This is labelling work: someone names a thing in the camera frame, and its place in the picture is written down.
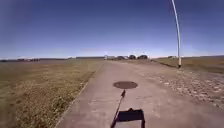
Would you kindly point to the distant white building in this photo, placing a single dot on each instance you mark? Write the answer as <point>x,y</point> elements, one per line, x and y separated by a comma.
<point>109,57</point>

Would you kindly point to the distant trees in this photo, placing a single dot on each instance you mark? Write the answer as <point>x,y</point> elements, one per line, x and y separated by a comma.
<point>133,57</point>

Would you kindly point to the round manhole cover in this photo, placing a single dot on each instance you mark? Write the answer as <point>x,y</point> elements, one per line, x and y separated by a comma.
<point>125,84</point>

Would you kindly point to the grey concrete path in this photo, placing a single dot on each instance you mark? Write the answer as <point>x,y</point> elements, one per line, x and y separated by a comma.
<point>100,100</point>

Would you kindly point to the tall white lamp pole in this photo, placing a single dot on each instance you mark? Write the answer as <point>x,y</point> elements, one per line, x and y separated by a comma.
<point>177,33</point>

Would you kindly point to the dry grass field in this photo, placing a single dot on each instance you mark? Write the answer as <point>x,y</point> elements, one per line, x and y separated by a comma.
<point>36,86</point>

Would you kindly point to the cobblestone strip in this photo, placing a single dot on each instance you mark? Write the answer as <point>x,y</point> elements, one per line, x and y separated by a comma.
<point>193,83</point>

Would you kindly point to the dry grass verge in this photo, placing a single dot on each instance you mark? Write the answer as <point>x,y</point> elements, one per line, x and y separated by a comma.
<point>203,63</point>

